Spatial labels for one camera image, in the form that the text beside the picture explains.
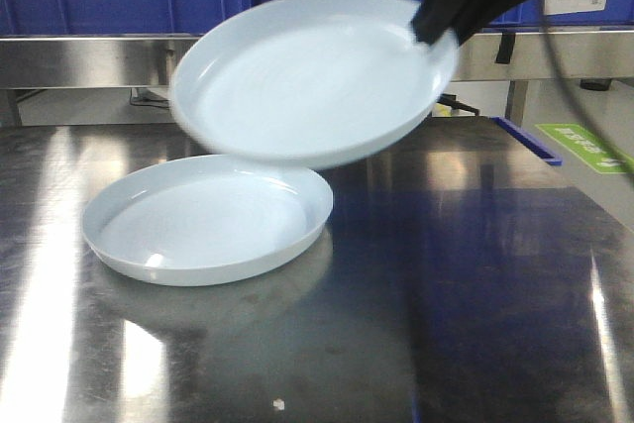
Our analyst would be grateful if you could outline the light blue plate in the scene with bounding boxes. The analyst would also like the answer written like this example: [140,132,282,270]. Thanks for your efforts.
[81,155,334,286]
[169,0,459,169]

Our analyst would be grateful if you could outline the black office chair base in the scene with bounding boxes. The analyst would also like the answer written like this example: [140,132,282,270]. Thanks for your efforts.
[437,93,480,116]

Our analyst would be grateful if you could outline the right blue labelled crate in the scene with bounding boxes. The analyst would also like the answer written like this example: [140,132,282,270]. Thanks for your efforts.
[545,0,633,26]

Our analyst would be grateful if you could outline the green floor sign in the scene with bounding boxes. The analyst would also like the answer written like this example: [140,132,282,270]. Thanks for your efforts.
[536,123,633,174]

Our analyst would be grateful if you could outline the small white crumb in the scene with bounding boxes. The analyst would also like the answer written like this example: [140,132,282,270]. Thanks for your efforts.
[272,398,285,411]

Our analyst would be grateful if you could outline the black strap on rail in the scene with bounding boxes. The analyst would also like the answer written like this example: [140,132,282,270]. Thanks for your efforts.
[494,32,516,65]

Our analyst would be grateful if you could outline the steel shelf post right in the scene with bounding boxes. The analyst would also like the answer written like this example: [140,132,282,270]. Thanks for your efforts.
[504,80,530,127]

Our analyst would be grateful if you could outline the steel shelf post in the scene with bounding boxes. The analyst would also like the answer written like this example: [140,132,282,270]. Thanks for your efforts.
[0,89,22,127]
[504,80,530,127]

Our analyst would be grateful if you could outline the black cable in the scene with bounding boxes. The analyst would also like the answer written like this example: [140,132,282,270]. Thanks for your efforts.
[537,0,634,171]

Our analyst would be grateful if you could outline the stainless steel shelf rail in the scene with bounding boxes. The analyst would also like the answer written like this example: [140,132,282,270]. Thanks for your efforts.
[1,27,633,89]

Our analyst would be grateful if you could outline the steel shelf post left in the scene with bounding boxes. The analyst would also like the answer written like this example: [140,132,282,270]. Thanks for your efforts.
[0,89,22,127]

